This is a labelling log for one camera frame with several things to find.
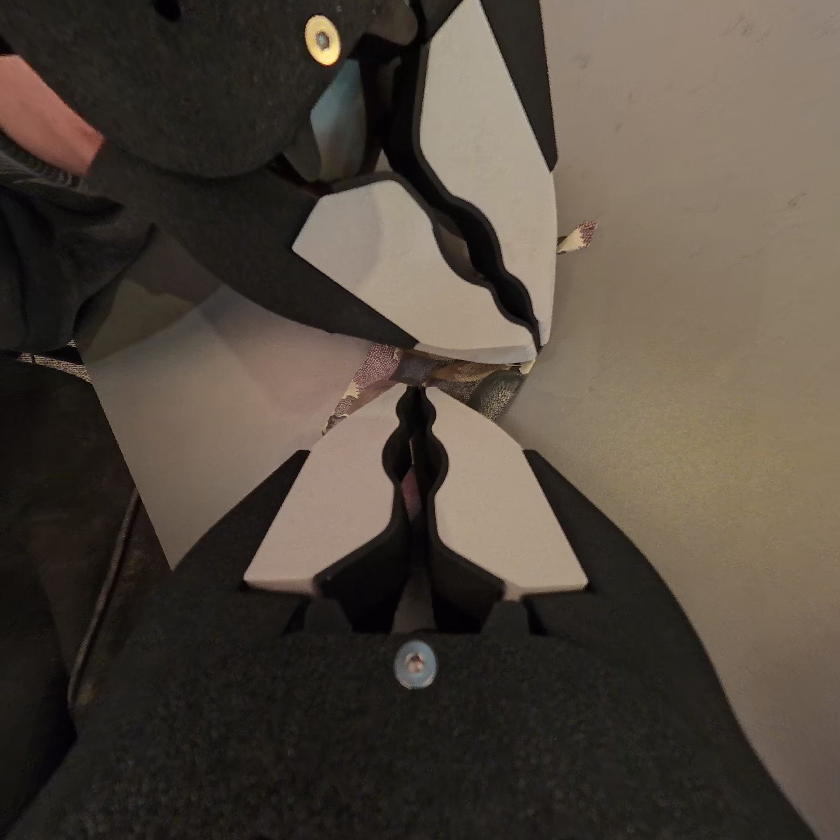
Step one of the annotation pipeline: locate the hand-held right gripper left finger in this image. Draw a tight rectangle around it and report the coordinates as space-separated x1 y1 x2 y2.
243 384 422 632

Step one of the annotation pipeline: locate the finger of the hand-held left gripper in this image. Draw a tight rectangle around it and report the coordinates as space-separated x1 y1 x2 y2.
290 171 540 367
386 0 559 347

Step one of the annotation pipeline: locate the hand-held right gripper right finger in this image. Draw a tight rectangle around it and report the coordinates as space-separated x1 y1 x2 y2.
420 386 590 632

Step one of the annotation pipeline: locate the bird patterned origami paper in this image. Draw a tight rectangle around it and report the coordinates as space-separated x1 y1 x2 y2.
322 220 599 522

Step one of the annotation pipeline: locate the person's left hand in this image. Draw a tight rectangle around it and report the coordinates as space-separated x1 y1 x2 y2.
0 54 107 176

